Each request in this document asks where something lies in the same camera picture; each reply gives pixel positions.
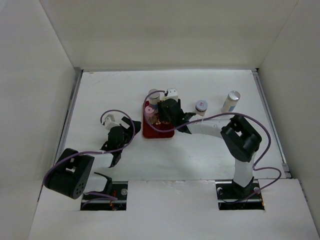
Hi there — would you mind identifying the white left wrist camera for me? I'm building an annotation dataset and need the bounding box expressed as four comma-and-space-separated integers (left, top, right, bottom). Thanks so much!
102, 114, 120, 131

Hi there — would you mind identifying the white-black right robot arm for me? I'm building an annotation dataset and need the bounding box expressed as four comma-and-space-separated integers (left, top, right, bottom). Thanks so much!
157, 99, 262, 198

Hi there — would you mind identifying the left aluminium side rail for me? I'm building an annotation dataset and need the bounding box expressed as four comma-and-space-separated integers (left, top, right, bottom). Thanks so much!
54, 67, 83, 161

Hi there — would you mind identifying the red lacquer tray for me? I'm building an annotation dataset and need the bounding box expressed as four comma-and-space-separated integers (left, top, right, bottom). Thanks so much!
141, 100, 175, 139

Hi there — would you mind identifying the red-white lid sauce jar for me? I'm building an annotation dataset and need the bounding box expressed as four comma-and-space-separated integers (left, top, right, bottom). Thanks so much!
161, 120, 171, 125

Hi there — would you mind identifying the aluminium side rail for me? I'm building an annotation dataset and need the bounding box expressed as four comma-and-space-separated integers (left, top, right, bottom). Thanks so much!
54, 67, 83, 161
251, 68, 292, 179

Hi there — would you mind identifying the right aluminium side rail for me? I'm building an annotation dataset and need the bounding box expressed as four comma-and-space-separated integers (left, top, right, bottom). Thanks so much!
251, 68, 292, 179

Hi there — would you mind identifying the pink cap spice bottle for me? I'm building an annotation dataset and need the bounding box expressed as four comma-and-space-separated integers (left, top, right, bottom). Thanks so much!
144, 105, 157, 125

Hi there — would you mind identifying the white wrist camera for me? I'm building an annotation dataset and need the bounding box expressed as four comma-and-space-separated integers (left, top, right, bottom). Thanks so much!
165, 88, 179, 102
102, 114, 120, 131

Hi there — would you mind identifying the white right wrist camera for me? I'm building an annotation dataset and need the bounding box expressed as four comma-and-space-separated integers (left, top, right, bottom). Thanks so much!
165, 88, 179, 102

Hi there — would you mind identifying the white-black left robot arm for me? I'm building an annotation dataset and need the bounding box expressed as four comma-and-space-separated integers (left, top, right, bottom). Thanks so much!
43, 114, 142, 200

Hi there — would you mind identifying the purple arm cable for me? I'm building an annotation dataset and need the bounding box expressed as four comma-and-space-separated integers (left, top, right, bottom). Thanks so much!
42, 109, 136, 188
143, 90, 282, 204

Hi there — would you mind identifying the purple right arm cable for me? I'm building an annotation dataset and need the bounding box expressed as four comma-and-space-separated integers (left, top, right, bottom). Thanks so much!
143, 90, 282, 204

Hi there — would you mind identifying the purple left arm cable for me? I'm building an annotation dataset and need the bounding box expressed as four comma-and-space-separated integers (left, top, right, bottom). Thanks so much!
42, 109, 136, 188

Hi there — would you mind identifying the tall jar blue label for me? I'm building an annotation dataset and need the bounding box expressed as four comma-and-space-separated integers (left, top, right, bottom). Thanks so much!
148, 89, 160, 112

